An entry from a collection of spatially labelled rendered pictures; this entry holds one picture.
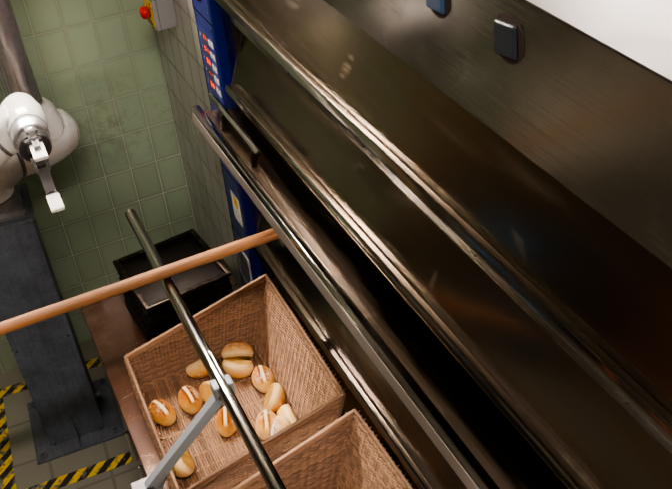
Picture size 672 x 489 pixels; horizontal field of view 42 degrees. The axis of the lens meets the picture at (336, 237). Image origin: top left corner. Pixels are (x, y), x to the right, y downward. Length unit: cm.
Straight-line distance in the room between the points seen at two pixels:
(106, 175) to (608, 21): 259
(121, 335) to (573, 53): 215
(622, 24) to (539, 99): 15
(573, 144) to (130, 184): 254
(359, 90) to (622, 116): 69
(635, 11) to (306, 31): 86
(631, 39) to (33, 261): 224
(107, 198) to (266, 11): 166
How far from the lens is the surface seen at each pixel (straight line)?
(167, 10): 282
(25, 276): 296
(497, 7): 116
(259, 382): 262
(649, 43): 102
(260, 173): 206
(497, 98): 121
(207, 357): 195
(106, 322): 301
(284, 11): 189
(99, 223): 351
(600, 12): 108
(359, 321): 160
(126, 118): 332
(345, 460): 233
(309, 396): 246
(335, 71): 168
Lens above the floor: 254
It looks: 38 degrees down
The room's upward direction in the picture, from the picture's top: 5 degrees counter-clockwise
